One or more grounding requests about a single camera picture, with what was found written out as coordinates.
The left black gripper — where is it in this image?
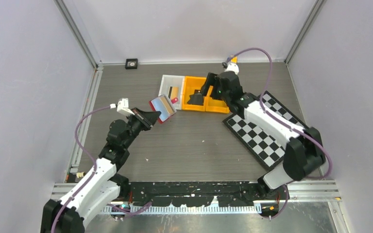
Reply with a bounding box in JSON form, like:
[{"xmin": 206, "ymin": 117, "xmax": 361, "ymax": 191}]
[{"xmin": 123, "ymin": 107, "xmax": 160, "ymax": 149}]

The red card holder wallet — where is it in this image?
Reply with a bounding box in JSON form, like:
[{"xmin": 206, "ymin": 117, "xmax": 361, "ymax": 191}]
[{"xmin": 149, "ymin": 94, "xmax": 178, "ymax": 124}]

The dark grey credit card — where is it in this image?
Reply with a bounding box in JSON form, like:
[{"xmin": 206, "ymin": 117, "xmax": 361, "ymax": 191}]
[{"xmin": 187, "ymin": 90, "xmax": 204, "ymax": 106}]

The orange gold credit card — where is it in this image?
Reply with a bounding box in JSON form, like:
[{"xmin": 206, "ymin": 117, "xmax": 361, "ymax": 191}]
[{"xmin": 168, "ymin": 86, "xmax": 179, "ymax": 100}]

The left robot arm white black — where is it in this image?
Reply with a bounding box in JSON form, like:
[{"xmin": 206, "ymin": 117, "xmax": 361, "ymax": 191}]
[{"xmin": 40, "ymin": 107, "xmax": 161, "ymax": 233}]

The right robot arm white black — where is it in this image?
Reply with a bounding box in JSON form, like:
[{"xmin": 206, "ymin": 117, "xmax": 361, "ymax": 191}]
[{"xmin": 200, "ymin": 71, "xmax": 326, "ymax": 199}]

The orange bin with cards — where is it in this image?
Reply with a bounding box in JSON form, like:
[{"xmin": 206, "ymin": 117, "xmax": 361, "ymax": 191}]
[{"xmin": 182, "ymin": 76, "xmax": 207, "ymax": 112}]

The empty orange bin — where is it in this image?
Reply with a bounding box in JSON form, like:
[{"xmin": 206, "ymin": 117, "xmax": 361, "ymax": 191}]
[{"xmin": 204, "ymin": 86, "xmax": 230, "ymax": 114}]

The white plastic bin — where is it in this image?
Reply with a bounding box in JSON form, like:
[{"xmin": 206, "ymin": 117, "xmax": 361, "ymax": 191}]
[{"xmin": 158, "ymin": 75, "xmax": 185, "ymax": 110}]

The small black square box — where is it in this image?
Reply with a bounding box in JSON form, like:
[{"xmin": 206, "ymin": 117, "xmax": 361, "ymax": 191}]
[{"xmin": 125, "ymin": 58, "xmax": 138, "ymax": 70}]

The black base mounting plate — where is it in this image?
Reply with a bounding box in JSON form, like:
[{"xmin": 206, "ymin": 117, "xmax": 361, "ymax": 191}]
[{"xmin": 114, "ymin": 181, "xmax": 286, "ymax": 207}]

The small beige spool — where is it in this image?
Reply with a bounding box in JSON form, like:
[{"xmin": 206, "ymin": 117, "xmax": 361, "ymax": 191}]
[{"xmin": 75, "ymin": 172, "xmax": 85, "ymax": 179}]

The black white checkerboard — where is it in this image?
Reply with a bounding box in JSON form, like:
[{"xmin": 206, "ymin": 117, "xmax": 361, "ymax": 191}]
[{"xmin": 222, "ymin": 91, "xmax": 309, "ymax": 171}]

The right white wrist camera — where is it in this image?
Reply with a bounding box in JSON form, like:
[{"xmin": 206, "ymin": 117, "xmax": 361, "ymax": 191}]
[{"xmin": 222, "ymin": 62, "xmax": 239, "ymax": 75}]

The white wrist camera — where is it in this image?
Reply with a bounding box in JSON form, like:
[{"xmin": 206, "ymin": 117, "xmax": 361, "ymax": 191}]
[
  {"xmin": 109, "ymin": 98, "xmax": 135, "ymax": 117},
  {"xmin": 222, "ymin": 62, "xmax": 239, "ymax": 75}
]

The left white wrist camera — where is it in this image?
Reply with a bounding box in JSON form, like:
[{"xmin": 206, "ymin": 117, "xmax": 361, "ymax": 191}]
[{"xmin": 109, "ymin": 98, "xmax": 135, "ymax": 117}]

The aluminium rail frame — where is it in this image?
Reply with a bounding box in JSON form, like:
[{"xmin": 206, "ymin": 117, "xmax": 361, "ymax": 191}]
[{"xmin": 51, "ymin": 180, "xmax": 341, "ymax": 215}]

